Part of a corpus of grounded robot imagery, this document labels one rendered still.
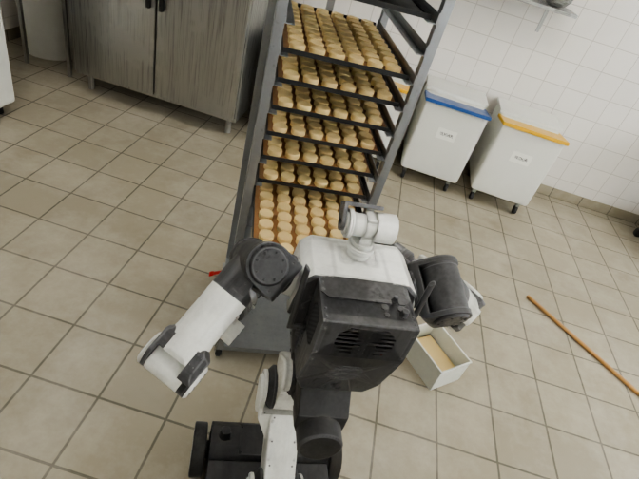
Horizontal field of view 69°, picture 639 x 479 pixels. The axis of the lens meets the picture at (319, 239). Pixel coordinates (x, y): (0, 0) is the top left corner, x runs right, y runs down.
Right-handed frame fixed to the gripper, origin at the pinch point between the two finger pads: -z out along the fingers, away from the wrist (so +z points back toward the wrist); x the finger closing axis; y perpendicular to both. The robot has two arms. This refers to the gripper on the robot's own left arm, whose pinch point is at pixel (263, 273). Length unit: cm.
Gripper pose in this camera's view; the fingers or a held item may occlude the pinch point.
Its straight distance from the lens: 142.5
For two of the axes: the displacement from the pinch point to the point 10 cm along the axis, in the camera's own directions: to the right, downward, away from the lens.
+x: 2.4, -7.6, -6.0
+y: -8.8, -4.3, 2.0
